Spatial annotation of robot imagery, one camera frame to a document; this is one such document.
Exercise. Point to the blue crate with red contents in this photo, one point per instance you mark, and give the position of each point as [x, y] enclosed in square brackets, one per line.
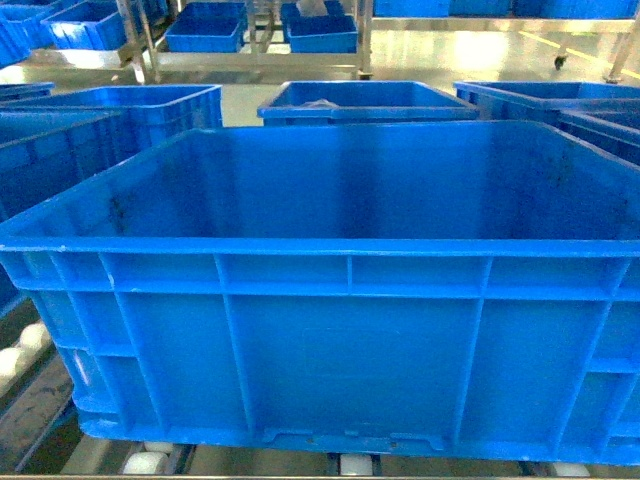
[44, 153]

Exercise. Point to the blue crate right rear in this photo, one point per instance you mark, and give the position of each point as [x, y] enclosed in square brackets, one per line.
[604, 115]

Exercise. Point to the large blue plastic crate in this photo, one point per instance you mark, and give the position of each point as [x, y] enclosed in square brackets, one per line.
[457, 289]

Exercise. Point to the blue crate background rack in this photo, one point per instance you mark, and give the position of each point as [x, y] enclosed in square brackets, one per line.
[208, 27]

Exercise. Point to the empty blue crate behind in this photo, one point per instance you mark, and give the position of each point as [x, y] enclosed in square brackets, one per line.
[149, 114]

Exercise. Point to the steel roller shelf rack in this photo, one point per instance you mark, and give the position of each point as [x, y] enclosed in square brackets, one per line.
[41, 439]

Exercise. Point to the blue crate middle row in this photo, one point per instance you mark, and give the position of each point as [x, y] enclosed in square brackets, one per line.
[349, 102]

